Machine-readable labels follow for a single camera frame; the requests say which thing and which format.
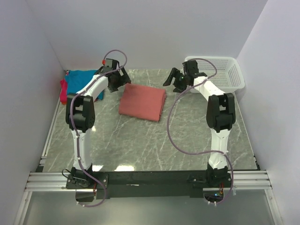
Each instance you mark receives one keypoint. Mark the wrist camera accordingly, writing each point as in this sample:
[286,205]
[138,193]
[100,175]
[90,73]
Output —
[190,67]
[108,65]

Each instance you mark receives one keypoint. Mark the black base beam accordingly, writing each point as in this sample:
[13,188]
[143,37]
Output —
[151,184]

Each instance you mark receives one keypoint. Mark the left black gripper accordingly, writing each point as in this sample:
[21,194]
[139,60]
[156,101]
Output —
[123,80]

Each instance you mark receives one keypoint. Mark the folded magenta t shirt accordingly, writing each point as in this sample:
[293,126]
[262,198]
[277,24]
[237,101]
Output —
[63,93]

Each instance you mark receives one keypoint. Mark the folded blue t shirt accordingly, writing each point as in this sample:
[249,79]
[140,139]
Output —
[77,79]

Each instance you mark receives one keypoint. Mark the white plastic basket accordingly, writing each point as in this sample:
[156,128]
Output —
[229,76]

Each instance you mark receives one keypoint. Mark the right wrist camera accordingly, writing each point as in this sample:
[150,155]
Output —
[190,67]

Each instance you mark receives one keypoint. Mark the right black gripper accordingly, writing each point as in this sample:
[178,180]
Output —
[175,73]

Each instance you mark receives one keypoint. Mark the aluminium rail frame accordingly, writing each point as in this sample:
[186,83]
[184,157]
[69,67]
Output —
[54,181]

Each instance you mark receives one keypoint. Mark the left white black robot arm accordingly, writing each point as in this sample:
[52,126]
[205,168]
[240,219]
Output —
[80,115]

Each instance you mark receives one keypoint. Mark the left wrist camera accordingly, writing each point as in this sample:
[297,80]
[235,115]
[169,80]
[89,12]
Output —
[108,65]

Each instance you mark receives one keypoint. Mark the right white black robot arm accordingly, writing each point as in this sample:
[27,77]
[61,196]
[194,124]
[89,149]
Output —
[220,117]

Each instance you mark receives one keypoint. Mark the salmon pink t shirt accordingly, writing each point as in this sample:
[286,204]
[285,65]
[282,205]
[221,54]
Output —
[142,102]

